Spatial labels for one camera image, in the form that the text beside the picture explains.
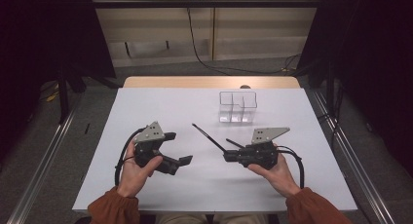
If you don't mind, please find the black horizontal bar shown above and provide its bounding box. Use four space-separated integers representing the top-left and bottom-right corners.
92 0 320 10

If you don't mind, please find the wooden table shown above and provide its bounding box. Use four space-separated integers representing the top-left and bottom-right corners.
122 75 301 90

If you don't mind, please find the black metal stand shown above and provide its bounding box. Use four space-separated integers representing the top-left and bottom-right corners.
325 62 337 112
56 66 71 125

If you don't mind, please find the person's left hand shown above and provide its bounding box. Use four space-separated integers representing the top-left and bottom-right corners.
116 139 165 199

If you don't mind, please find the left hand-held gripper cable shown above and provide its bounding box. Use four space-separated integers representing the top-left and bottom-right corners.
114 128 146 187

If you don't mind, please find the black makeup brush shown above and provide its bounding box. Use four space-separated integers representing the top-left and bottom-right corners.
191 123 229 153
225 138 246 150

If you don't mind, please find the black wall cable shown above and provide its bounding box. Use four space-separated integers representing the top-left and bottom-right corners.
185 0 302 76

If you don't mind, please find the person's right hand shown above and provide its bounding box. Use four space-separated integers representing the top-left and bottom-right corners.
247 144 302 199

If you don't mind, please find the white table cover sheet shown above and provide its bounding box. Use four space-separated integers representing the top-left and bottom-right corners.
71 87 358 214

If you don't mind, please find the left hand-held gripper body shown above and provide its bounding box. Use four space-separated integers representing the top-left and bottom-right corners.
132 121 180 176

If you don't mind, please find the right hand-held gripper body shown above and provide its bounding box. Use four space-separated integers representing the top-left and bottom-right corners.
238 127 291 170

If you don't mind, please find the clear acrylic organizer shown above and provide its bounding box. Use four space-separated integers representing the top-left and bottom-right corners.
218 91 258 125

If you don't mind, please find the hand-held gripper cable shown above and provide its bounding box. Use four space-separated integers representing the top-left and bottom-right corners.
276 145 306 190
114 128 146 187

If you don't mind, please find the metal floor rail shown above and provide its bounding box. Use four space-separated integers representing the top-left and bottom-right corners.
311 89 395 224
6 93 84 224

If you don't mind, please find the black curtain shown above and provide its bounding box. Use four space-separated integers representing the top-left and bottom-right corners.
296 0 413 178
0 0 117 162

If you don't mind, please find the right hand-held gripper cable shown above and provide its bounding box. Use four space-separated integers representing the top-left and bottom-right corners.
276 145 306 190

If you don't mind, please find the black floor cable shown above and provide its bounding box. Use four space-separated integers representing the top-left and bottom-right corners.
317 84 346 149

